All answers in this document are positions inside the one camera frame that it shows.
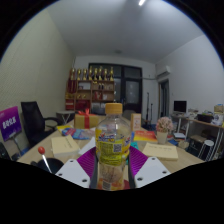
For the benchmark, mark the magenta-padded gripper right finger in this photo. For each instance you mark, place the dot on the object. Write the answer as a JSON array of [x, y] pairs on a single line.
[[151, 170]]

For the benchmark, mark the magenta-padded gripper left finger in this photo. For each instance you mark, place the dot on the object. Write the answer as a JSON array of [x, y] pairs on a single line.
[[71, 171]]

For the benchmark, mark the orange-capped yellow-label drink bottle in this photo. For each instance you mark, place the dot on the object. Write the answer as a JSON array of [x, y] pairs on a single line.
[[112, 146]]

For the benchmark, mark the yellow envelope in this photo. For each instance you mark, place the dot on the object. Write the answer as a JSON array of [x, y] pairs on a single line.
[[161, 151]]

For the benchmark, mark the thick yellow notepad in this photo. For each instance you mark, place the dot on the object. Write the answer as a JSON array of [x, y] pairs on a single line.
[[65, 145]]

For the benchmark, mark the teal book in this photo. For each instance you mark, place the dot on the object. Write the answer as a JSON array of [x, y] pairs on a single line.
[[134, 145]]

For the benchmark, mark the white paper booklet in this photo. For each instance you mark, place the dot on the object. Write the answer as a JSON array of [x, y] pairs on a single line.
[[89, 146]]

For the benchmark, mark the orange colourful book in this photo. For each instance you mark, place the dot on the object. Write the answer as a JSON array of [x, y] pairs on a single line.
[[145, 136]]

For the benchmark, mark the red-tipped stir stick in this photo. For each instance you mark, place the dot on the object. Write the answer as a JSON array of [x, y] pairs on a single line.
[[41, 150]]

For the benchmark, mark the blue patterned book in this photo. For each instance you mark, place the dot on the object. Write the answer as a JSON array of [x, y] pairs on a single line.
[[78, 133]]

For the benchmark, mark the pink flowers in white pot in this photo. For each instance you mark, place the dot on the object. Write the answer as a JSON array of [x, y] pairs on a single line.
[[164, 126]]

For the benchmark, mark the small tan carton box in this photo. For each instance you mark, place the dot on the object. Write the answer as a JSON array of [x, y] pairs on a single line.
[[136, 122]]

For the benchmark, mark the yellow gift box red ribbon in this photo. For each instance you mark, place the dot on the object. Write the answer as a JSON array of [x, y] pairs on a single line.
[[80, 121]]

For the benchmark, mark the small round side table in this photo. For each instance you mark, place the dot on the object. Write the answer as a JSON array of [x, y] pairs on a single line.
[[65, 114]]

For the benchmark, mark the black tripod stand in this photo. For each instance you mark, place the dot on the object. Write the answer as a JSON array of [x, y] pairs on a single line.
[[147, 110]]

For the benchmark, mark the white round stool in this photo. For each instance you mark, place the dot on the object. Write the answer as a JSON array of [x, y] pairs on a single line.
[[206, 143]]

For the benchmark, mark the black office chair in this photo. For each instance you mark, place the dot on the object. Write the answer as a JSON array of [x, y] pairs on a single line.
[[31, 121]]

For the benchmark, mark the wooden side desk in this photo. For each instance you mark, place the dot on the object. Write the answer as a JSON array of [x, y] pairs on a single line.
[[200, 125]]

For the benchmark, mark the computer monitor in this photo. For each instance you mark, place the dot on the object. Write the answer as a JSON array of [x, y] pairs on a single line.
[[180, 106]]

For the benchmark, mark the black mesh chair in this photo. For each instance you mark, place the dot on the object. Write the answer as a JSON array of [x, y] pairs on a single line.
[[3, 151]]

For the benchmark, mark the purple sign board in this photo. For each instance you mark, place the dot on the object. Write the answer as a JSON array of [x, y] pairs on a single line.
[[10, 123]]

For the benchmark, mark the wooden shelf unit with trophies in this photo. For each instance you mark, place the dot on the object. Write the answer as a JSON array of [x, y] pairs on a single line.
[[96, 95]]

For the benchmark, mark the dark framed glass door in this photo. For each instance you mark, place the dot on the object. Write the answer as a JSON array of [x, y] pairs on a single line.
[[131, 90]]

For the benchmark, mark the ceiling tube light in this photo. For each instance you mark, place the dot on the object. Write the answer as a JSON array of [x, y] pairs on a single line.
[[142, 2]]

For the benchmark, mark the white wall air conditioner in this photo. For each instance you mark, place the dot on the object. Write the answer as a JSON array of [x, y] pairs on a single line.
[[163, 71]]

